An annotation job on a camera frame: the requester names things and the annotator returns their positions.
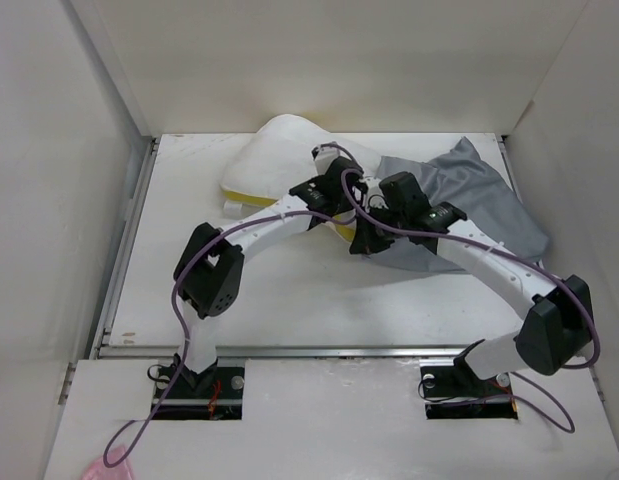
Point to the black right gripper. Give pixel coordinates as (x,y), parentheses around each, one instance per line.
(364,242)

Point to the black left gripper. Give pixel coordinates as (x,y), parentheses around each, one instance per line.
(348,206)

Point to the grey pillowcase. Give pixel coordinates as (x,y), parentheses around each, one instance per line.
(461,178)

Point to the white pillow with yellow edge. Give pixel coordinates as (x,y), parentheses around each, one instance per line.
(278,157)

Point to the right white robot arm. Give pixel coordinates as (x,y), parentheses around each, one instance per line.
(556,314)

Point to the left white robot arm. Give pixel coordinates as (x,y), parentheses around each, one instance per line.
(207,277)

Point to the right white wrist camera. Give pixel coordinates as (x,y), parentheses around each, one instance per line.
(366,187)

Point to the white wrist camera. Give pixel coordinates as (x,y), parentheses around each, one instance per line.
(323,152)
(366,187)

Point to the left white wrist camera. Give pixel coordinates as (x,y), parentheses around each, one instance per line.
(323,152)

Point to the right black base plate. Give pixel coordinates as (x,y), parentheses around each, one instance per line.
(450,394)

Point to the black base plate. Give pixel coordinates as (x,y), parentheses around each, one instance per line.
(450,394)
(216,395)

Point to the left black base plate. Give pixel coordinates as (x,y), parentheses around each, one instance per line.
(216,395)

